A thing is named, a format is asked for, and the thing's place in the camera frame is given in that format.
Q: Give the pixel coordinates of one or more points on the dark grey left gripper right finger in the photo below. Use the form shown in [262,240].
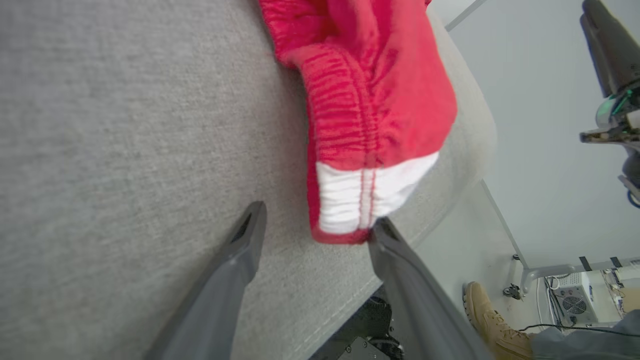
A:
[425,320]

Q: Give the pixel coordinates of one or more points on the grey metal partition foot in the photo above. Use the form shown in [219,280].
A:
[537,274]

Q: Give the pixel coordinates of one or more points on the red white elastic shorts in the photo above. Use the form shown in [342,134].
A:
[360,75]

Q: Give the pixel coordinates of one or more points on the white partition panel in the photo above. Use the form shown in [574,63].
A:
[540,125]

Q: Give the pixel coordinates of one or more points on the white equipment cabinet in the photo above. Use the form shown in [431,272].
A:
[607,300]

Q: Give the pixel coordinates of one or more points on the grey fabric sofa cushion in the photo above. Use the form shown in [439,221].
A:
[125,125]

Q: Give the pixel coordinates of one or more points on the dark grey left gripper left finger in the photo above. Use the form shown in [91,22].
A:
[210,315]

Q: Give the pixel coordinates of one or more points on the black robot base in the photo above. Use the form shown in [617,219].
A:
[370,315]

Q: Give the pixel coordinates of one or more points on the small black caster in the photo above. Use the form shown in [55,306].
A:
[512,291]

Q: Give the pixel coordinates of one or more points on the white power supply with fan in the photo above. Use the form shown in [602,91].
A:
[575,305]

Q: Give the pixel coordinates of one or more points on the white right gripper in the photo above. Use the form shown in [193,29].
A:
[622,110]

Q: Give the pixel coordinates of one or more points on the tan leather boot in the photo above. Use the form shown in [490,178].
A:
[495,325]

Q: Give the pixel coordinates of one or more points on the grey trouser leg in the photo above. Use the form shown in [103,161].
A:
[590,347]

